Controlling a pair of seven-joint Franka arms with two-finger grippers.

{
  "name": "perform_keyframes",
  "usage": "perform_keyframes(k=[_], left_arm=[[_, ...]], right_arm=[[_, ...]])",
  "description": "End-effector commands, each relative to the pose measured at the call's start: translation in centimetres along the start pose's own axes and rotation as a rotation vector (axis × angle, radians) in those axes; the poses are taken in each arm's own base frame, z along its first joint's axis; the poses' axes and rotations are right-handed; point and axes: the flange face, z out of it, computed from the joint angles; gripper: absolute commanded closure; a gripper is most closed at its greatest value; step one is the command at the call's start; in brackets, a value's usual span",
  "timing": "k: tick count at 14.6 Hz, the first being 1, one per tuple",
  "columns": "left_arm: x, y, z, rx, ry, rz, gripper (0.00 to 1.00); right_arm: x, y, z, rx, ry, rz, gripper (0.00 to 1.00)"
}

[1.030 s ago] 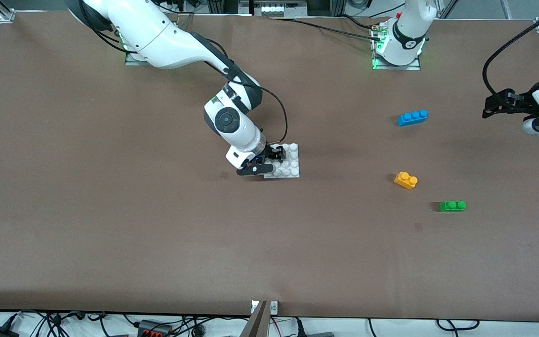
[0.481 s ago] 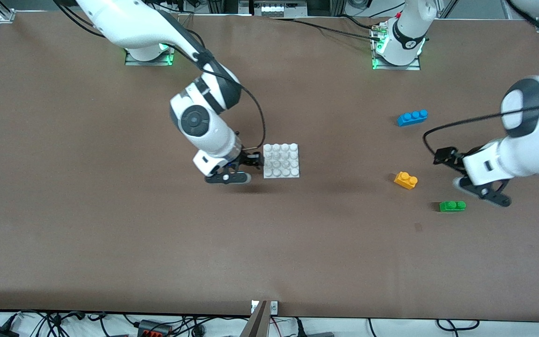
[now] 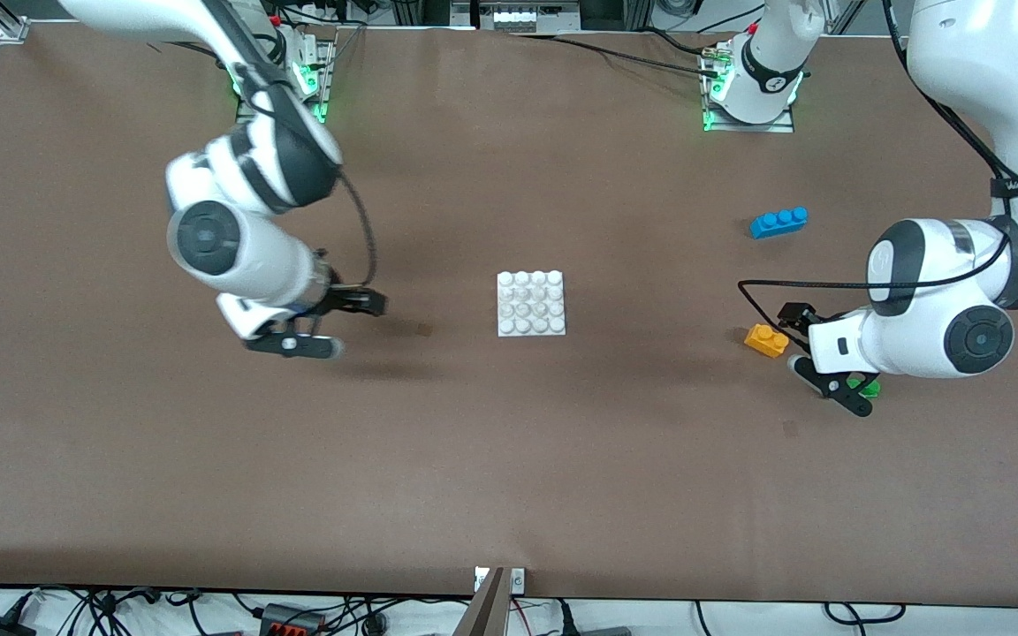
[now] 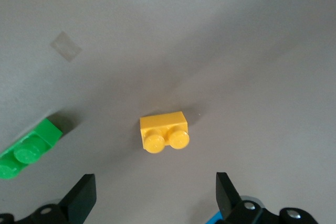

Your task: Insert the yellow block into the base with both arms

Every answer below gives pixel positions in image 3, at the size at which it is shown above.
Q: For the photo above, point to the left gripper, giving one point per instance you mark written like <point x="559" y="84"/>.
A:
<point x="797" y="316"/>

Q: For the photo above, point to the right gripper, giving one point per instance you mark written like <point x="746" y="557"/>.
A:
<point x="347" y="299"/>

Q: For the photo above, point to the yellow two-stud block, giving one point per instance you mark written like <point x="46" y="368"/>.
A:
<point x="765" y="340"/>

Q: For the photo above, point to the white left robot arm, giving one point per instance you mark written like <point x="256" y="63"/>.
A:
<point x="960" y="53"/>

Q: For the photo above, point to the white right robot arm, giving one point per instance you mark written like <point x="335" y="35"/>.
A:
<point x="244" y="256"/>

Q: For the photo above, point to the green two-stud block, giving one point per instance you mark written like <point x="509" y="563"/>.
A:
<point x="871" y="387"/>

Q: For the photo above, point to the blue three-stud block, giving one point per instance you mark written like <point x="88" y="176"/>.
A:
<point x="778" y="223"/>

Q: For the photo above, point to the white power strip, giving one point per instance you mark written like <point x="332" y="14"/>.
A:
<point x="323" y="11"/>

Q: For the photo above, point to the black box orange buttons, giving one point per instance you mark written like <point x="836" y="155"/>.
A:
<point x="292" y="621"/>

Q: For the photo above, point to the black plug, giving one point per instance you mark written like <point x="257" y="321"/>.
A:
<point x="566" y="620"/>

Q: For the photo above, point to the white studded base plate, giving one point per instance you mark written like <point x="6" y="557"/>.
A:
<point x="531" y="303"/>

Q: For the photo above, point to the white mounting bracket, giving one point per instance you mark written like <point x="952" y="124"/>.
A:
<point x="518" y="580"/>
<point x="480" y="579"/>

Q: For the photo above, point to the brown wooden post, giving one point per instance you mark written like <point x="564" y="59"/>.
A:
<point x="484" y="614"/>

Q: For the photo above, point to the aluminium frame bar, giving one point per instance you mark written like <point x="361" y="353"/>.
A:
<point x="845" y="13"/>

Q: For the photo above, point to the aluminium frame bracket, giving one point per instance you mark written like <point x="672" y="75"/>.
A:
<point x="14" y="29"/>

